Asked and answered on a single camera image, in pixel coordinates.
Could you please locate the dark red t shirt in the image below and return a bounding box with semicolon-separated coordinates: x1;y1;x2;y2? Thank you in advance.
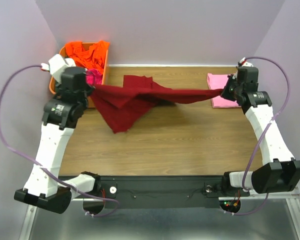
90;75;221;134

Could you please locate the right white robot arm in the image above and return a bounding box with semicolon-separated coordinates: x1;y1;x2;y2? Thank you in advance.
220;74;300;195

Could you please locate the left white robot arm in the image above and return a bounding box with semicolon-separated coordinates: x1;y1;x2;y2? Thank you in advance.
14;66;101;214

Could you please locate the folded pink t shirt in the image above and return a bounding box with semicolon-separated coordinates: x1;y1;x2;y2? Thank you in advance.
206;73;239;109

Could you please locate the magenta t shirt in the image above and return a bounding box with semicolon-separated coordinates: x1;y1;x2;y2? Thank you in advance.
86;69;103;87

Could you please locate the orange t shirt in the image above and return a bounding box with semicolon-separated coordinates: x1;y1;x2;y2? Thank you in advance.
65;40;110;74

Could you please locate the orange plastic laundry basket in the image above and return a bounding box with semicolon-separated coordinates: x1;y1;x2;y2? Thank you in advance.
48;42;110;109

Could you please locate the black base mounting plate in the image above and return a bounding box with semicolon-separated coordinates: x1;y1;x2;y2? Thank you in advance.
69;175;251;210

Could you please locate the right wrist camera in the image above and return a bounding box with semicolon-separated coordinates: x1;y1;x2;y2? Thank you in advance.
236;57;259;84

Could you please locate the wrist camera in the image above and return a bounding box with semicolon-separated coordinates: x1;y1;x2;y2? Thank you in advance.
236;57;259;84
40;54;76;84

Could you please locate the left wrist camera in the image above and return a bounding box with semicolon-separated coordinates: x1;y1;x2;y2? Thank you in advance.
40;54;76;84

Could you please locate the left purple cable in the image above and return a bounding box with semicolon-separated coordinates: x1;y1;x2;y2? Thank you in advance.
0;64;121;218

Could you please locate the aluminium frame rail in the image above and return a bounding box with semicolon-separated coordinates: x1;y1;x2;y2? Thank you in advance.
18;66;300;240

